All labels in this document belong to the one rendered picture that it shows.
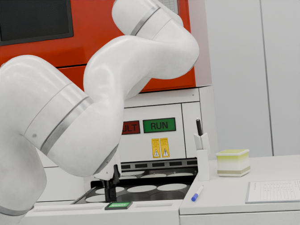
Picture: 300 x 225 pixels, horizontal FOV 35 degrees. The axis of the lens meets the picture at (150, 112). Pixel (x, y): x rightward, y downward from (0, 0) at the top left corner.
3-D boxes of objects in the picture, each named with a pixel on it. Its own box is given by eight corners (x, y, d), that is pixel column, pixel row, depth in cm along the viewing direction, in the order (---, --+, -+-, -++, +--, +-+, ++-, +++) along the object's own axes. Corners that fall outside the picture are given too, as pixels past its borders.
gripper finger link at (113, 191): (104, 180, 147) (106, 202, 148) (109, 181, 145) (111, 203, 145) (113, 178, 149) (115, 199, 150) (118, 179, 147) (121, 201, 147)
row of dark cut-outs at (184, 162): (84, 172, 178) (83, 165, 178) (202, 165, 169) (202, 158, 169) (83, 172, 178) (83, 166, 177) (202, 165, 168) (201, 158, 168)
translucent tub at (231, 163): (227, 171, 144) (225, 149, 143) (251, 172, 139) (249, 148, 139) (216, 177, 137) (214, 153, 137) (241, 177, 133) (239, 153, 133)
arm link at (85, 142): (1, 136, 79) (75, 201, 79) (25, 92, 71) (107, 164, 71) (137, 29, 117) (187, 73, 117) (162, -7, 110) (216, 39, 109)
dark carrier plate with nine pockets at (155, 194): (97, 188, 173) (97, 186, 173) (193, 183, 165) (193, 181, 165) (61, 215, 139) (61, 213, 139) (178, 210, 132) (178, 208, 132)
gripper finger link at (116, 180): (108, 156, 146) (103, 167, 149) (119, 177, 142) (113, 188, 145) (112, 156, 146) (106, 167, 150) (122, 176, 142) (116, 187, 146)
